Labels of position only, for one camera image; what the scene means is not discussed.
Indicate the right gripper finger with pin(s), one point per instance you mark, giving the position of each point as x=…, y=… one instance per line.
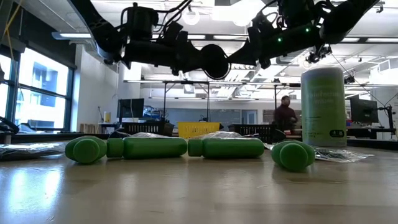
x=245, y=54
x=248, y=61

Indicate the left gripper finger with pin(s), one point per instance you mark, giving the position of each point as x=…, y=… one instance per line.
x=194, y=51
x=196, y=68

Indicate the black round disc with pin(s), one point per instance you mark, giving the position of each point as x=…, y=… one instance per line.
x=216, y=63

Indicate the green travel bottle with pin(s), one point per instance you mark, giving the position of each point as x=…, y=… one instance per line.
x=152, y=147
x=292, y=157
x=85, y=151
x=230, y=148

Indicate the black round item clear bag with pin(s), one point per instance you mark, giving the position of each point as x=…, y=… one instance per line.
x=339, y=154
x=28, y=151

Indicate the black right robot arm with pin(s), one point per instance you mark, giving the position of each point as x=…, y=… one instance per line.
x=342, y=18

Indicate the black computer monitor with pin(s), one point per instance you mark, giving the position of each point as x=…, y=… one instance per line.
x=363, y=110
x=130, y=108

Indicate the yellow slotted plastic basket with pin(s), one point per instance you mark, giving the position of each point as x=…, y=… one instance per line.
x=198, y=128

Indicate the person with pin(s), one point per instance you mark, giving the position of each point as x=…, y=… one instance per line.
x=284, y=115

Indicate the black slotted plastic basket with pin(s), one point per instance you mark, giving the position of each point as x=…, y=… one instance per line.
x=248, y=130
x=146, y=128

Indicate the long white light strip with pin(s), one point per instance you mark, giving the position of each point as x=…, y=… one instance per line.
x=74, y=35

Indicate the small yellow container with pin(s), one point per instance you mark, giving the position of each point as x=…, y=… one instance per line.
x=107, y=117

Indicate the green disinfecting wipes canister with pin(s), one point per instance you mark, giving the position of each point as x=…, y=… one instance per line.
x=323, y=109

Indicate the wooden blocks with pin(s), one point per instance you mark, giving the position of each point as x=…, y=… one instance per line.
x=89, y=128

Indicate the large window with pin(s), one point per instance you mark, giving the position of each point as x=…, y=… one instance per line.
x=43, y=77

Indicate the black metal rig frame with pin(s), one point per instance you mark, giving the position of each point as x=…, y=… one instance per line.
x=186, y=82

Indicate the black camera cluster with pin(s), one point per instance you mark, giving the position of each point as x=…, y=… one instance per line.
x=317, y=56

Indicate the small black camera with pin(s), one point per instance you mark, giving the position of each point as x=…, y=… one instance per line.
x=349, y=79

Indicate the black aluminium table frame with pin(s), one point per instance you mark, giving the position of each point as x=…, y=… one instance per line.
x=46, y=137

